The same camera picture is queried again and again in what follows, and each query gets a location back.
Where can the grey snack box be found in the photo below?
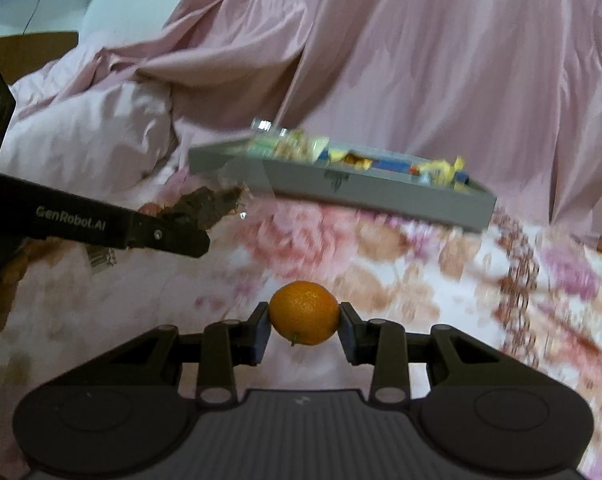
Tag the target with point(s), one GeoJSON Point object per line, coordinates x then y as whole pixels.
{"type": "Point", "coordinates": [389, 189]}

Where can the pink satin sheet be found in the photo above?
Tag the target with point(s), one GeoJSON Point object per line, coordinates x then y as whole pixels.
{"type": "Point", "coordinates": [512, 86]}

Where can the floral quilt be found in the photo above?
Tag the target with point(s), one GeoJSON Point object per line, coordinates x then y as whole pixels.
{"type": "Point", "coordinates": [533, 292]}

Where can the small orange mandarin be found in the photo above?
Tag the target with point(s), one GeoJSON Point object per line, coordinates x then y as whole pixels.
{"type": "Point", "coordinates": [304, 313]}

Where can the dark dried snack packet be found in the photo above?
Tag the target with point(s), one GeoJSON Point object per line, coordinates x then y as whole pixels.
{"type": "Point", "coordinates": [204, 207]}

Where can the clear cookie packet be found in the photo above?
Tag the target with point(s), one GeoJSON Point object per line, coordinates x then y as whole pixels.
{"type": "Point", "coordinates": [272, 141]}

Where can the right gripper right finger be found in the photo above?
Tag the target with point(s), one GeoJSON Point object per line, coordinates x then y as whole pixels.
{"type": "Point", "coordinates": [445, 352]}

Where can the person's left hand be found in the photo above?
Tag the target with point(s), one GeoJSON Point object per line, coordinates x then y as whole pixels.
{"type": "Point", "coordinates": [10, 278]}

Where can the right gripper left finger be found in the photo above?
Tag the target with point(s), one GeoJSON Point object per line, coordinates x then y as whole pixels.
{"type": "Point", "coordinates": [164, 366]}

